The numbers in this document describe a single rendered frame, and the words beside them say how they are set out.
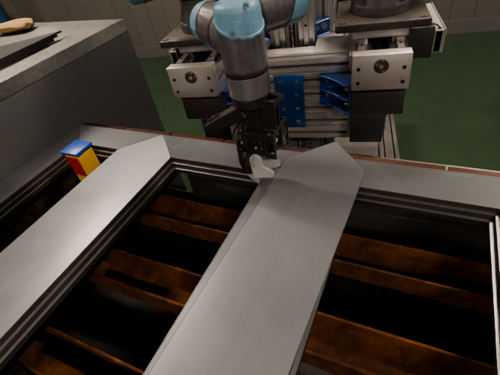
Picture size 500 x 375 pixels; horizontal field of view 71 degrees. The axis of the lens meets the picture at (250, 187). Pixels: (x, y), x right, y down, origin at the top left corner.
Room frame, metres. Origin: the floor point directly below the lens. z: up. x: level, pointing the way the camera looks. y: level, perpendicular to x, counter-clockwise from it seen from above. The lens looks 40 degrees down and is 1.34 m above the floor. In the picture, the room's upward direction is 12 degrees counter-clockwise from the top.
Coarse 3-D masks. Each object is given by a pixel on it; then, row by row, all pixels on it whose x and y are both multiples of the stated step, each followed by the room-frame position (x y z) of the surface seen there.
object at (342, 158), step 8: (304, 152) 0.66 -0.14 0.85; (312, 152) 0.65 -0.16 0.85; (320, 152) 0.64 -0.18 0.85; (328, 152) 0.64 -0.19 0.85; (336, 152) 0.63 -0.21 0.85; (344, 152) 0.63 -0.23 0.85; (304, 160) 0.63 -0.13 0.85; (312, 160) 0.62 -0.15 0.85; (320, 160) 0.61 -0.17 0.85; (328, 160) 0.61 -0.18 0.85; (336, 160) 0.60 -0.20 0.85; (344, 160) 0.60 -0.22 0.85; (352, 160) 0.59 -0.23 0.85; (352, 168) 0.56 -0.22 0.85; (360, 168) 0.56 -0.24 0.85
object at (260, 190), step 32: (64, 160) 0.87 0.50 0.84; (32, 192) 0.76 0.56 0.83; (256, 192) 0.55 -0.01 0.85; (384, 192) 0.48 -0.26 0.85; (128, 224) 0.57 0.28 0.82; (480, 224) 0.38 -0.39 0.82; (96, 256) 0.49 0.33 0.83; (64, 288) 0.42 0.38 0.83; (32, 320) 0.36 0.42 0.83; (0, 352) 0.31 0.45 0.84; (160, 352) 0.25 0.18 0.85
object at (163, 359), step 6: (162, 354) 0.25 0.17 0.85; (162, 360) 0.24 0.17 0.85; (168, 360) 0.24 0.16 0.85; (174, 360) 0.24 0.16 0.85; (156, 366) 0.23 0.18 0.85; (162, 366) 0.23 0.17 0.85; (168, 366) 0.23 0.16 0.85; (174, 366) 0.23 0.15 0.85; (180, 366) 0.23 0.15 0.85; (186, 366) 0.22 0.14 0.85; (150, 372) 0.23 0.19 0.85; (156, 372) 0.22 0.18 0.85; (162, 372) 0.22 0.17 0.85; (168, 372) 0.22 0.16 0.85; (174, 372) 0.22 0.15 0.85; (180, 372) 0.22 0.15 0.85; (186, 372) 0.22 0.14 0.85; (192, 372) 0.21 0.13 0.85; (198, 372) 0.21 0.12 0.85
